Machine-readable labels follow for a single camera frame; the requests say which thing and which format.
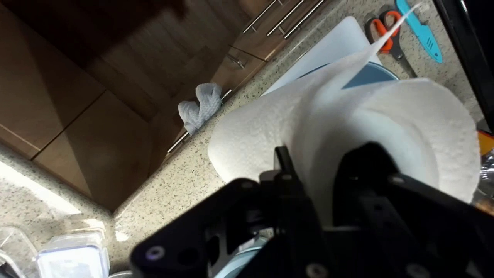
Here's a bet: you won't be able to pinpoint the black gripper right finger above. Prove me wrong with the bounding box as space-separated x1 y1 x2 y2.
332 141 414 228

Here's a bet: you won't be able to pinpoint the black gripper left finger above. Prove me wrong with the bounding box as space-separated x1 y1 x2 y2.
274 145 323 228

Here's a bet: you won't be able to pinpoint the white kitchen paper roll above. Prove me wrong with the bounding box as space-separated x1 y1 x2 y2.
207 4 484 228

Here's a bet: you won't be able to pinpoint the dark blue bowl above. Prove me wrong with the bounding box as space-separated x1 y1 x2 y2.
343 60 400 90

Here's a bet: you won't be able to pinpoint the grey dish towel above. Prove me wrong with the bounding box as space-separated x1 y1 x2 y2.
176 81 224 135

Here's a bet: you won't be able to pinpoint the white cutting board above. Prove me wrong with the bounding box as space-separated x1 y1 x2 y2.
261 15 383 97

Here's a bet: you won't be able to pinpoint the teal knife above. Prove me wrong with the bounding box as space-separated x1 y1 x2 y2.
394 0 445 64

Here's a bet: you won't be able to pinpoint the black stove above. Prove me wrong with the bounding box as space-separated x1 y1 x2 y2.
434 0 494 129

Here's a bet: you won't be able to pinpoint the clear lidded plastic container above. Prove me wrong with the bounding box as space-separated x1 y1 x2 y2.
36 233 112 278

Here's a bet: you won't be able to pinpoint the clear glass container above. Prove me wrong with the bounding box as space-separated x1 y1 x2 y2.
0 225 41 278

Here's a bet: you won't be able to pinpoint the steel towel bar handle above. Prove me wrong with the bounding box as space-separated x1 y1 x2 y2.
167 87 234 154

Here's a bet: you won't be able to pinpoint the orange handled scissors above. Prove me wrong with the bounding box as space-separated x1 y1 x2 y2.
365 6 419 78

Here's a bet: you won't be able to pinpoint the steel drawer handle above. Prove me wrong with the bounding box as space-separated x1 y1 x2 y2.
267 0 328 39
241 0 286 35

